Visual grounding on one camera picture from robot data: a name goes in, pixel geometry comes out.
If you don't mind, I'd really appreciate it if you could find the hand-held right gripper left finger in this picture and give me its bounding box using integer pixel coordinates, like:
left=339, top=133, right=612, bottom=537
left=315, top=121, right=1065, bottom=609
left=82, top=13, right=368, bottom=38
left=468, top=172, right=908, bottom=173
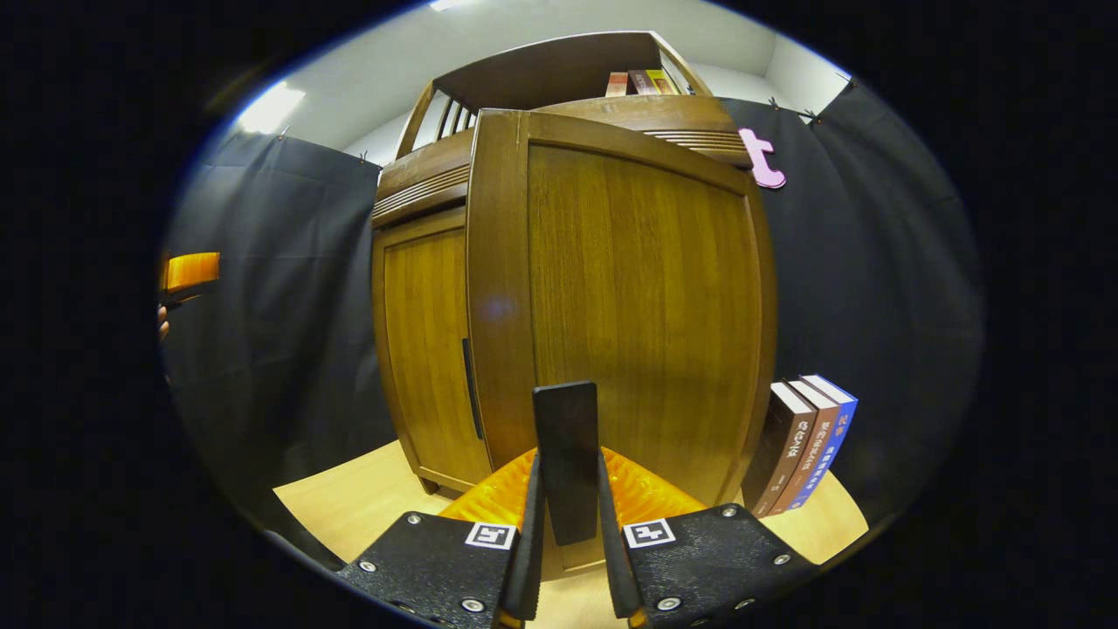
left=336, top=450, right=547, bottom=629

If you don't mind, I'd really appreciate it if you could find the wooden shoe cabinet door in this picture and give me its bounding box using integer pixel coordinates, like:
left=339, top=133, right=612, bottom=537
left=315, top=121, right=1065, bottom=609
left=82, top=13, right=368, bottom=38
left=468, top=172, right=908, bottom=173
left=373, top=207, right=494, bottom=492
left=466, top=107, right=778, bottom=573

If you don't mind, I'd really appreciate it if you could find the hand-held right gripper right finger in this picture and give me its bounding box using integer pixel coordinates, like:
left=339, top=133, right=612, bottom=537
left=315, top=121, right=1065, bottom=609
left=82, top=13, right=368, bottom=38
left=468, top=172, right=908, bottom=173
left=597, top=447, right=822, bottom=629

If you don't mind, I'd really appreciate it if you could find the narrow ceiling light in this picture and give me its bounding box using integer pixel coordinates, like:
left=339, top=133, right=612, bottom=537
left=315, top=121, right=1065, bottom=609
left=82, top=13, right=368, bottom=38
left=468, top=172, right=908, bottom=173
left=236, top=81, right=307, bottom=135

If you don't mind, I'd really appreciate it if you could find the wooden double-door shoe cabinet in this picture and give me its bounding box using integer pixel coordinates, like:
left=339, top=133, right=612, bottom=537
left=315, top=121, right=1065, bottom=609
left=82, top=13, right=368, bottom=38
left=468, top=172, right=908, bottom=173
left=371, top=31, right=778, bottom=573

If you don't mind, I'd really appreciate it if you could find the brown thick book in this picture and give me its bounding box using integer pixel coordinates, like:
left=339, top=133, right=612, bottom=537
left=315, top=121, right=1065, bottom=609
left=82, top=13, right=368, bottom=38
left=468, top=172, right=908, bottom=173
left=769, top=378, right=841, bottom=515

